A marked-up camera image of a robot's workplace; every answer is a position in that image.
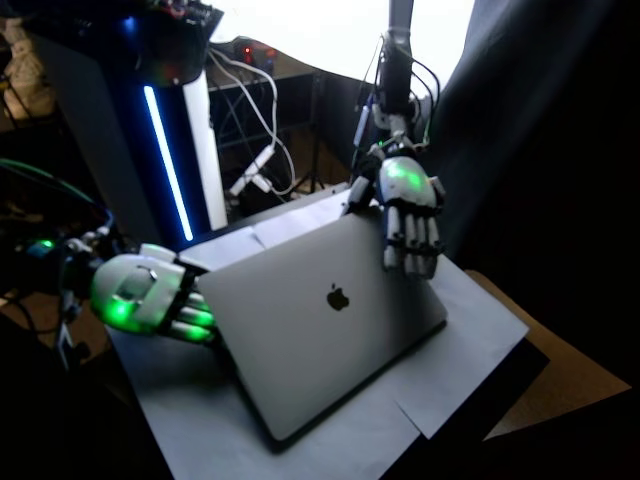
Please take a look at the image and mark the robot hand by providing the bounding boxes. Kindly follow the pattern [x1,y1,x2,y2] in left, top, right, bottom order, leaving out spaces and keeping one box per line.
[88,243,221,347]
[348,143,447,281]

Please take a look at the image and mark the grey laptop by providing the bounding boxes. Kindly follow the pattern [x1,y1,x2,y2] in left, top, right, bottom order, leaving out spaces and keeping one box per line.
[196,208,449,455]

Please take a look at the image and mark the grey paper sheet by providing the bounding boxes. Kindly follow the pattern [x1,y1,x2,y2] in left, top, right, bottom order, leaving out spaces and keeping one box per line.
[107,319,422,480]
[178,195,354,274]
[393,252,531,440]

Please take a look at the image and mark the black curtain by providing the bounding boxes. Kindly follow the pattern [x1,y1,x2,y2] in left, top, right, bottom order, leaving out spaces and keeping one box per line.
[429,0,640,311]

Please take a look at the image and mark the black electronics box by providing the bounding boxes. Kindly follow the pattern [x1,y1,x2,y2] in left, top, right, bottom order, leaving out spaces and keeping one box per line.
[209,35,301,77]

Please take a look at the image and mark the brown cardboard sheet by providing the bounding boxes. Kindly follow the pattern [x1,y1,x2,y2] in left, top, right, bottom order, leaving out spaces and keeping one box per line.
[464,269,632,442]

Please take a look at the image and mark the white cable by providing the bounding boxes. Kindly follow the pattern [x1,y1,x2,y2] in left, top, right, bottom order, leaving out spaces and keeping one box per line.
[207,47,297,197]

